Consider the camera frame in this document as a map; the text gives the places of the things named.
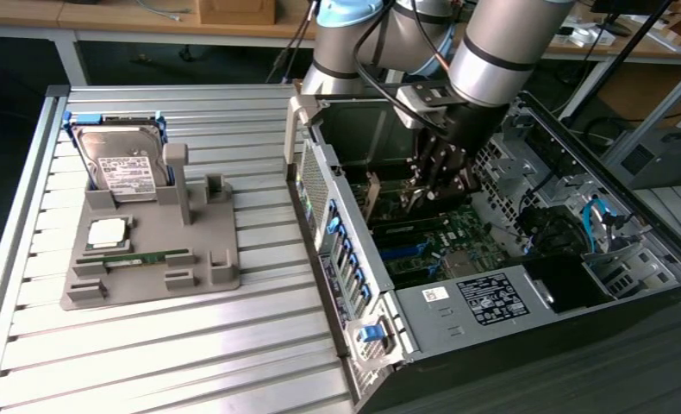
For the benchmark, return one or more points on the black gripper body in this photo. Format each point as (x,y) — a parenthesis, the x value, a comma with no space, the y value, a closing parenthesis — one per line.
(479,125)

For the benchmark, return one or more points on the graphics card with metal bracket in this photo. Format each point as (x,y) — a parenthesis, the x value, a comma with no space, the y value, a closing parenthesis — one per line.
(375,194)

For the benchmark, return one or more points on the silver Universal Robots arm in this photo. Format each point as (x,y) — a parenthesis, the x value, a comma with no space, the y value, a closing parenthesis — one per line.
(502,39)

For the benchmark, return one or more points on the perforated metal drive cage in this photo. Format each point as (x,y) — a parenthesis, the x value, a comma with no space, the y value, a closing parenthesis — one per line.
(514,172)

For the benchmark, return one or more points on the green Dell motherboard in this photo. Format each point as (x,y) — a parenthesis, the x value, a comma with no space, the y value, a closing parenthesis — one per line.
(467,233)

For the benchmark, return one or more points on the black RAM stick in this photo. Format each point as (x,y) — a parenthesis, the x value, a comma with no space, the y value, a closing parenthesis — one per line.
(410,227)

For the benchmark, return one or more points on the blue expansion slot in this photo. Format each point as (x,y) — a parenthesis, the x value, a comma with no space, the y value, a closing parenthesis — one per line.
(400,253)

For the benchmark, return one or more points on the grey chipset heatsink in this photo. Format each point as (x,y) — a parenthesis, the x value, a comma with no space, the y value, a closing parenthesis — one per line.
(458,264)

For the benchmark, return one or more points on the white small box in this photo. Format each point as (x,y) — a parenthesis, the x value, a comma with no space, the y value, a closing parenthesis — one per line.
(591,36)

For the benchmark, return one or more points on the black plastic drive cover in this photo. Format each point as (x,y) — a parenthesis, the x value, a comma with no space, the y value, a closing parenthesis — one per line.
(566,284)

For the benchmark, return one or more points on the black stand pole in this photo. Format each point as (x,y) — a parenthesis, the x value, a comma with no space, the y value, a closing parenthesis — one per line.
(624,49)

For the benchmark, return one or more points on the grey power supply unit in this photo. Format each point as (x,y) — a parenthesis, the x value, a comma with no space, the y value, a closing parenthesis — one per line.
(444,319)

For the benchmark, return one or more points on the black monitor stand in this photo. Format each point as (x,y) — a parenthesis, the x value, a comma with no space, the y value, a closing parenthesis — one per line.
(614,26)

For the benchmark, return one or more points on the grey computer tower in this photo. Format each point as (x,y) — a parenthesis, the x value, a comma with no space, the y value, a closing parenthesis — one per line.
(663,164)

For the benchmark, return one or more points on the metal disk bay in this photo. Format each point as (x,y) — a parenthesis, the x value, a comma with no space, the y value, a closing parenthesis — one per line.
(634,276)

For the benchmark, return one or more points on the wooden desk with clutter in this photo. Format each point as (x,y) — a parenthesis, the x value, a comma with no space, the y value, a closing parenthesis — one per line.
(680,55)

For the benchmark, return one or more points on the blue case latch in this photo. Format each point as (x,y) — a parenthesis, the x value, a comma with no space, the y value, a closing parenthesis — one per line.
(370,335)

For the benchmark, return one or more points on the black open PC case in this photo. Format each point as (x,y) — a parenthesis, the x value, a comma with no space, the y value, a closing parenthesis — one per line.
(462,379)

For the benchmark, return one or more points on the silver hard disk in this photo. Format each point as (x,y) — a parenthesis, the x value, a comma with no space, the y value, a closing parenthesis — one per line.
(122,172)

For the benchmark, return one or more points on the green RAM stick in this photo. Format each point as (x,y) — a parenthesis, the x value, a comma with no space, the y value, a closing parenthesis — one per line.
(139,258)

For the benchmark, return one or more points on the grey parts rack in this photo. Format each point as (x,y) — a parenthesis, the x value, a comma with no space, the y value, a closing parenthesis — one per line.
(146,289)

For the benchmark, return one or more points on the silver CPU chip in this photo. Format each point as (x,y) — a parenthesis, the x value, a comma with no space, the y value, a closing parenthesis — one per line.
(107,233)

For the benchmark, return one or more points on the blue disk caddy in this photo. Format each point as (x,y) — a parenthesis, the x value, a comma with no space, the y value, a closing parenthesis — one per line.
(90,117)

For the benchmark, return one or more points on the wooden desk with metal legs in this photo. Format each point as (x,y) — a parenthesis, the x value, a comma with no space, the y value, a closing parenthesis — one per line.
(30,13)

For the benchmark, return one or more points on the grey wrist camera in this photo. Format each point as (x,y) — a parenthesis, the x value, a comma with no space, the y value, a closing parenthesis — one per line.
(427,101)

